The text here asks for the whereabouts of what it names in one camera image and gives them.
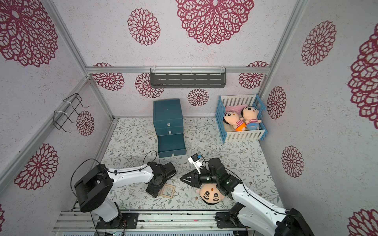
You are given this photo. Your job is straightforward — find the plush doll blue pants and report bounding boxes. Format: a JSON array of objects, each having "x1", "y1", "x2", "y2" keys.
[{"x1": 241, "y1": 107, "x2": 261, "y2": 130}]

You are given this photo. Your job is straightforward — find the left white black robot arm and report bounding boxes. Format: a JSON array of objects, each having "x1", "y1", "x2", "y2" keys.
[{"x1": 74, "y1": 162, "x2": 176, "y2": 224}]

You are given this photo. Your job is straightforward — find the blue white toy crib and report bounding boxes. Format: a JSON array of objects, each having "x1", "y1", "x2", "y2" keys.
[{"x1": 216, "y1": 94, "x2": 268, "y2": 143}]

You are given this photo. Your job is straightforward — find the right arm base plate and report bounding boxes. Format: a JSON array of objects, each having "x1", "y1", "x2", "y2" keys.
[{"x1": 215, "y1": 211, "x2": 247, "y2": 229}]

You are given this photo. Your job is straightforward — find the grey wall shelf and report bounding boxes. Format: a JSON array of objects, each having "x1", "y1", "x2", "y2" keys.
[{"x1": 149, "y1": 67, "x2": 226, "y2": 89}]

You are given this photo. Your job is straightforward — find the aluminium front rail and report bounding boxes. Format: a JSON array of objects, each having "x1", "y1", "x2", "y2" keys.
[{"x1": 52, "y1": 210, "x2": 228, "y2": 235}]

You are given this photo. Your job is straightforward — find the pink crib blanket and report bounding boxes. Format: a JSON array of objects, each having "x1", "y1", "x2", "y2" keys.
[{"x1": 225, "y1": 104, "x2": 248, "y2": 115}]

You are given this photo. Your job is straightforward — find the plush doll orange pants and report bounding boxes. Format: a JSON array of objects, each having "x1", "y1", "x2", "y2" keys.
[{"x1": 223, "y1": 111, "x2": 247, "y2": 132}]

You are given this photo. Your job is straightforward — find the plush doll striped hat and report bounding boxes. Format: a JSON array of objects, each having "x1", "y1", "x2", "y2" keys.
[{"x1": 196, "y1": 183, "x2": 225, "y2": 205}]

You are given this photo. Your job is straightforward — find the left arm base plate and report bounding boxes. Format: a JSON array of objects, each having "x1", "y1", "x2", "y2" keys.
[{"x1": 96, "y1": 212, "x2": 139, "y2": 230}]

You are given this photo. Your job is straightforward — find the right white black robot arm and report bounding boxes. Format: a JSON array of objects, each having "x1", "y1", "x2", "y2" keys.
[{"x1": 180, "y1": 154, "x2": 314, "y2": 236}]

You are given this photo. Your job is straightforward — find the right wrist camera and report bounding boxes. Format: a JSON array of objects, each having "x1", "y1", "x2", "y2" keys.
[{"x1": 188, "y1": 153, "x2": 204, "y2": 174}]

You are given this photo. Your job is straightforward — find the wooden brooch box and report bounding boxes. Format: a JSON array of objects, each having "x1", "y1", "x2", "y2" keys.
[{"x1": 158, "y1": 184, "x2": 176, "y2": 199}]

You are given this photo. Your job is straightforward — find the black wire wall rack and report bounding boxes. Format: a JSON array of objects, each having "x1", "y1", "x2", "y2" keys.
[{"x1": 52, "y1": 93, "x2": 88, "y2": 133}]

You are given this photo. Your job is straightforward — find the teal drawer cabinet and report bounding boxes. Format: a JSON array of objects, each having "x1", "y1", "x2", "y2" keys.
[{"x1": 153, "y1": 98, "x2": 187, "y2": 158}]

